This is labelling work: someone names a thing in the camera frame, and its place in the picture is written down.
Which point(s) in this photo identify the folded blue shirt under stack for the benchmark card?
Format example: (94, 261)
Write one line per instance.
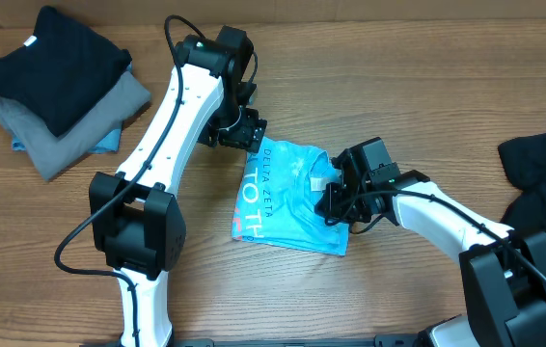
(109, 143)

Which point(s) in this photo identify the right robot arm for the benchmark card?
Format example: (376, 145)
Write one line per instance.
(503, 270)

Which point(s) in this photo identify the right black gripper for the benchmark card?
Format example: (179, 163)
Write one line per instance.
(332, 201)

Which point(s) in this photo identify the folded black shirt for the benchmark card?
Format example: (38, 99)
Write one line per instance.
(64, 72)

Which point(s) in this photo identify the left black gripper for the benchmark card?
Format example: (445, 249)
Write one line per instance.
(249, 136)

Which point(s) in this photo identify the folded grey shirt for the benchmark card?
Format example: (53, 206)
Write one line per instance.
(51, 154)

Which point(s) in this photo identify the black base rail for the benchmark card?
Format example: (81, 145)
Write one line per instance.
(380, 340)

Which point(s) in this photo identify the light blue printed t-shirt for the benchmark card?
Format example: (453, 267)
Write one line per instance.
(276, 200)

